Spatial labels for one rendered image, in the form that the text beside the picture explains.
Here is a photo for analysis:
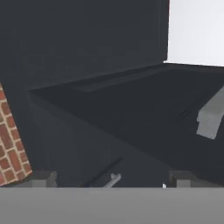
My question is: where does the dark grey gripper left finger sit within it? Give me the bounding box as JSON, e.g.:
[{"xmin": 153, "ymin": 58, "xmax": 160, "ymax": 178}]
[{"xmin": 28, "ymin": 170, "xmax": 59, "ymax": 188}]

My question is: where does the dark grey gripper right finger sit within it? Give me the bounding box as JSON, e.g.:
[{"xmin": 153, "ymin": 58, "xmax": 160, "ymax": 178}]
[{"xmin": 168, "ymin": 170, "xmax": 208, "ymax": 188}]

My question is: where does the dark grey cabinet door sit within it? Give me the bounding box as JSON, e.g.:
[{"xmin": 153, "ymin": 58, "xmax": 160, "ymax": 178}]
[{"xmin": 0, "ymin": 0, "xmax": 171, "ymax": 92}]

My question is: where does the small grey cabinet handle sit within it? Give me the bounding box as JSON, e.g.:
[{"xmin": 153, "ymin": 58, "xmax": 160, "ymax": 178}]
[{"xmin": 102, "ymin": 172, "xmax": 123, "ymax": 188}]

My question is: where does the dark grey wall cabinet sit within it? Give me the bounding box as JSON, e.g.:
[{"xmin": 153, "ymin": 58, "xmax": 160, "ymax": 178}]
[{"xmin": 27, "ymin": 62, "xmax": 224, "ymax": 188}]

